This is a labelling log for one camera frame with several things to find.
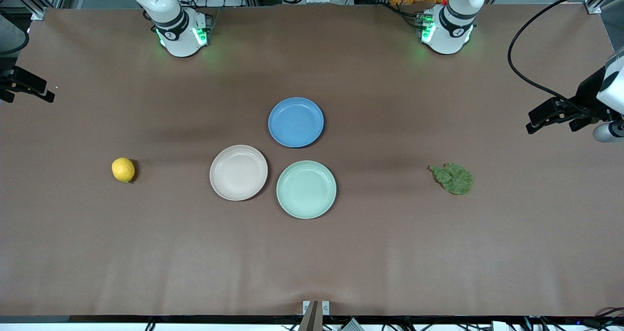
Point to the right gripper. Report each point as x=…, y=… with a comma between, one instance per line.
x=19, y=81

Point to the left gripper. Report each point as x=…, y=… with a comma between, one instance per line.
x=586, y=96

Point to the green lettuce leaf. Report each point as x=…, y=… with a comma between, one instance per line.
x=456, y=180

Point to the yellow lemon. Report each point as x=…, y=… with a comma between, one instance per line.
x=123, y=170

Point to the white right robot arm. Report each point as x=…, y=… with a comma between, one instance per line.
x=178, y=43

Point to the pink plate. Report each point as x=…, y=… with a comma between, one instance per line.
x=238, y=172

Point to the light green plate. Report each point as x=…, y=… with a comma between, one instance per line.
x=306, y=189

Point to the blue plate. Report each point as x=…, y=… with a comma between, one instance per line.
x=296, y=122

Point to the grey ribbed adapter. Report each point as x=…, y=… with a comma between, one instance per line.
x=352, y=325

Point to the silver camera mount bracket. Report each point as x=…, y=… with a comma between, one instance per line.
x=325, y=307

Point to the brown camera pole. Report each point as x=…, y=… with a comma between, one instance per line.
x=312, y=319

